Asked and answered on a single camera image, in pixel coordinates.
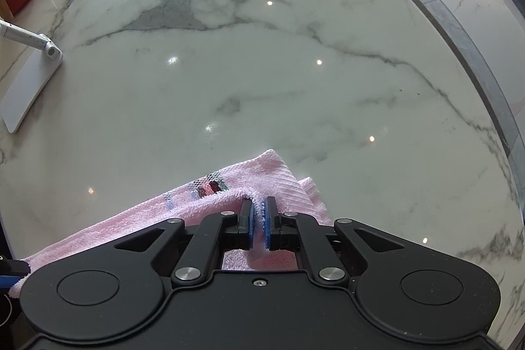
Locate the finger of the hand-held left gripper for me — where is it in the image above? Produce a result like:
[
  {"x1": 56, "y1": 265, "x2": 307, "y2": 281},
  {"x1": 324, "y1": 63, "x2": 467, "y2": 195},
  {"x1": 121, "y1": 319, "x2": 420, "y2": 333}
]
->
[{"x1": 0, "y1": 257, "x2": 32, "y2": 290}]

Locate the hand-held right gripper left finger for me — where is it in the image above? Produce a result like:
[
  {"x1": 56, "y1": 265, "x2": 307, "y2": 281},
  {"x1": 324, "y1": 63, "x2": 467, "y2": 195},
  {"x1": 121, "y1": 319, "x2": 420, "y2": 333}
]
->
[{"x1": 114, "y1": 198, "x2": 253, "y2": 287}]

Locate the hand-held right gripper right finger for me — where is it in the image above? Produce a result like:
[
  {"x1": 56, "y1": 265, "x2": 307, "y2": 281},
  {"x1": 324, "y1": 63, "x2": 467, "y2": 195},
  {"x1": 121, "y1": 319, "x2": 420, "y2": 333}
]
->
[{"x1": 264, "y1": 196, "x2": 407, "y2": 284}]

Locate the pink towel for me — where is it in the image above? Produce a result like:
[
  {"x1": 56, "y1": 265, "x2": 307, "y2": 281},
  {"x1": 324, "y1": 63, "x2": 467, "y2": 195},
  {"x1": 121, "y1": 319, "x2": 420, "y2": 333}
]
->
[{"x1": 8, "y1": 148, "x2": 334, "y2": 299}]

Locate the white desk stand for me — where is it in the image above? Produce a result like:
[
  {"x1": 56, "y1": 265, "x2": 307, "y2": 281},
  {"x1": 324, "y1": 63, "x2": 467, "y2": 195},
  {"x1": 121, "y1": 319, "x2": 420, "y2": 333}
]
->
[{"x1": 0, "y1": 19, "x2": 65, "y2": 134}]

